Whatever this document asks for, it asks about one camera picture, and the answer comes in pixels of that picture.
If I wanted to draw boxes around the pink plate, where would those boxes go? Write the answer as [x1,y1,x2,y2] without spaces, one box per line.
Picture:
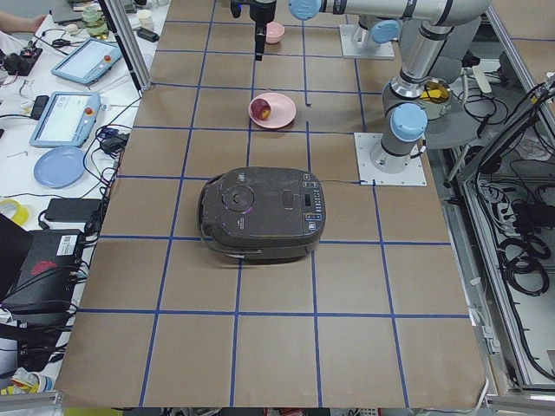
[247,92,297,129]

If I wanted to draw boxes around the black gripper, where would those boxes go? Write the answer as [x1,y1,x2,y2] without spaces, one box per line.
[230,0,277,61]

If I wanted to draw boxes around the black power adapter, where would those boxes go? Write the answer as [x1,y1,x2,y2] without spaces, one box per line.
[38,198,101,231]

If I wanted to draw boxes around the near blue teach pendant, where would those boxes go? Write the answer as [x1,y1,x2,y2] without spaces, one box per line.
[29,91,101,148]

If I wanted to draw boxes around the far blue teach pendant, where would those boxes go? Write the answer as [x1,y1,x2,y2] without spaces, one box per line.
[50,38,122,86]

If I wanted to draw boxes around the dark grey rice cooker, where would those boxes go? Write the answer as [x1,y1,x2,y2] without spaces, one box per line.
[197,166,326,261]

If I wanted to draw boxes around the red apple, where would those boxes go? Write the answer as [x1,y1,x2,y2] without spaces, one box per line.
[250,98,272,120]

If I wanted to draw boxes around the yellow tape roll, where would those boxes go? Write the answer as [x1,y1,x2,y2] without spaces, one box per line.
[0,198,29,226]

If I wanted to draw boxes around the blue teach pendant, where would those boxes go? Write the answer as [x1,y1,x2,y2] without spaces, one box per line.
[29,91,101,148]
[50,38,122,86]

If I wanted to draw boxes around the blue plate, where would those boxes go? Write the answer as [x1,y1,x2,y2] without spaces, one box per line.
[33,146,85,189]

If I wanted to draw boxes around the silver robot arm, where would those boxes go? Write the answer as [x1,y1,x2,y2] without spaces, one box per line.
[353,15,401,49]
[288,1,490,173]

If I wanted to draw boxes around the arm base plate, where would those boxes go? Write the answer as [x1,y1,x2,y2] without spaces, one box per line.
[354,133,427,186]
[339,24,395,60]

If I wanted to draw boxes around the pink bowl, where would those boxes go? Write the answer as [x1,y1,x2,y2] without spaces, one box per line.
[265,22,285,44]

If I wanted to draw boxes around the aluminium frame post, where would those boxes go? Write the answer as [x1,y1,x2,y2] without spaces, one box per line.
[99,0,152,92]

